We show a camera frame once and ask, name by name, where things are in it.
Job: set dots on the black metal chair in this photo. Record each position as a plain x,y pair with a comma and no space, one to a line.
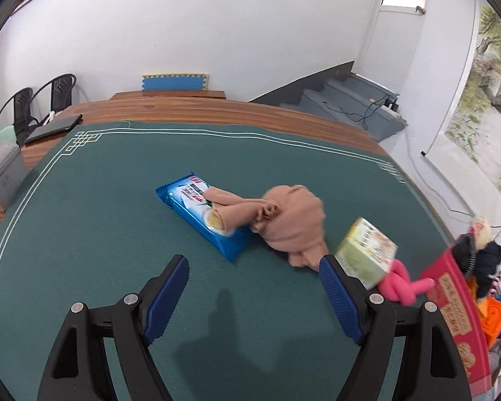
61,89
23,122

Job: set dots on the dark navy knit sock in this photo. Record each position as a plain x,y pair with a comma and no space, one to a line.
482,265

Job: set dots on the red storage box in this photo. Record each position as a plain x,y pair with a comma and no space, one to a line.
454,299

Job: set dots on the green white medicine box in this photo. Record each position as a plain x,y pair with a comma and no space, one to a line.
366,253

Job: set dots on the black tablet device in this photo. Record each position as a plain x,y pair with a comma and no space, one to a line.
55,127

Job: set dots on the green table mat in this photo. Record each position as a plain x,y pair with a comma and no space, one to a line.
87,226

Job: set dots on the blue snack packet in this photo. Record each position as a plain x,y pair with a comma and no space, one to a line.
185,196

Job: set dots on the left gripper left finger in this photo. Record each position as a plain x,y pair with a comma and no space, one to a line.
77,366

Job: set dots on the blue foam mat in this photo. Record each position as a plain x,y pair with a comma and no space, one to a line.
175,82

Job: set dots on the pink knotted foam tube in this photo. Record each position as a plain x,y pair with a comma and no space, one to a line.
398,287

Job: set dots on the orange toy block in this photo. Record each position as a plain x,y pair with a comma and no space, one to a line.
489,309

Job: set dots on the tan beige sock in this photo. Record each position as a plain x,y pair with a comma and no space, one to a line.
289,218

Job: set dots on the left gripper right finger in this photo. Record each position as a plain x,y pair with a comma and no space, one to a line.
430,367

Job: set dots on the hanging scroll painting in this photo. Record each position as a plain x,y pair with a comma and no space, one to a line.
467,149

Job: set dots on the cream yellow rolled sock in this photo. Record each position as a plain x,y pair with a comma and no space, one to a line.
480,230

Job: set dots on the grey tin box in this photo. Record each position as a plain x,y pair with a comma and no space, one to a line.
13,170

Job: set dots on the white power strip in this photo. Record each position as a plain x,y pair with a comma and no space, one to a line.
391,107

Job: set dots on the mint green plastic chair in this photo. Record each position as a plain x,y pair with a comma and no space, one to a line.
8,135

